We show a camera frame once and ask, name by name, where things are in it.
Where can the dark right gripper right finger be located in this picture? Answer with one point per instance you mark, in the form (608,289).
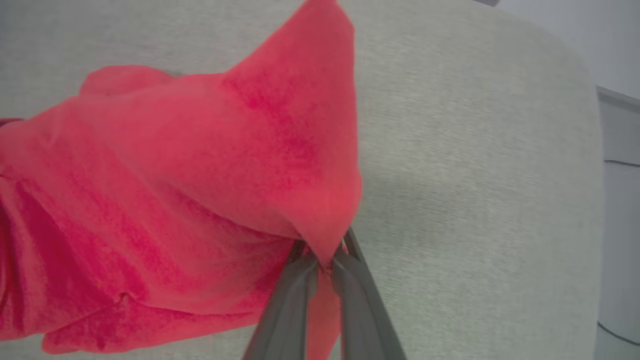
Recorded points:
(362,310)

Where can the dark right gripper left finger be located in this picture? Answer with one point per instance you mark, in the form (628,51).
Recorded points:
(292,305)

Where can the red white basketball jersey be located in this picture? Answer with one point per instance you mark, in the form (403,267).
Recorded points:
(175,175)

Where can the grey fabric sofa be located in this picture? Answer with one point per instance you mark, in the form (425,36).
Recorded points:
(475,150)

